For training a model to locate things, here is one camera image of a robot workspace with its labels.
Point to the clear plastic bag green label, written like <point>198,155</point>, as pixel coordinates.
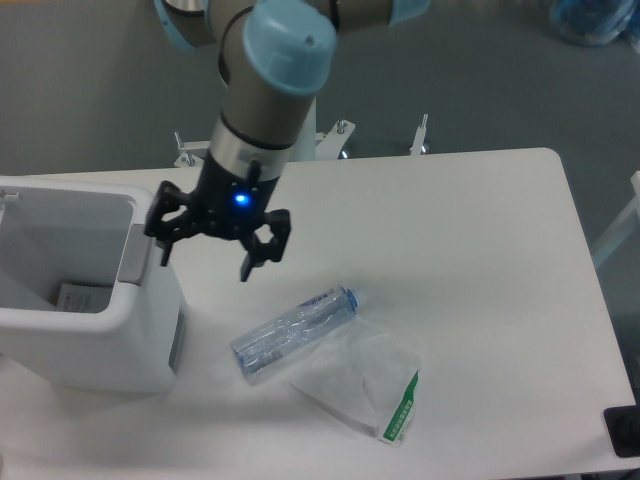
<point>362,377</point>

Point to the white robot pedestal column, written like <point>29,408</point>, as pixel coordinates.
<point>305,148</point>

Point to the paper trash inside can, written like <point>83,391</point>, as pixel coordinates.
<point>80,298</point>

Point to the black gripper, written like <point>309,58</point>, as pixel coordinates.
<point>227,205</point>

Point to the blue plastic bag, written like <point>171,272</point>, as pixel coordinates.
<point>590,23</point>

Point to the white push-lid trash can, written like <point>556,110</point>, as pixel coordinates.
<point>62,231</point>

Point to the clear plastic water bottle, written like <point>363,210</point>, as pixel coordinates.
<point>268,347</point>

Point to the white frame at right edge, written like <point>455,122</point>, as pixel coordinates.
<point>620,229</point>

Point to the white metal base frame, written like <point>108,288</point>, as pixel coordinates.
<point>343,142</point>

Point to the black device at table edge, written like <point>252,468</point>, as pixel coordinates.
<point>623,427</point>

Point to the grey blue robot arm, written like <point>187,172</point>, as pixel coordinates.
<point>274,58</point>

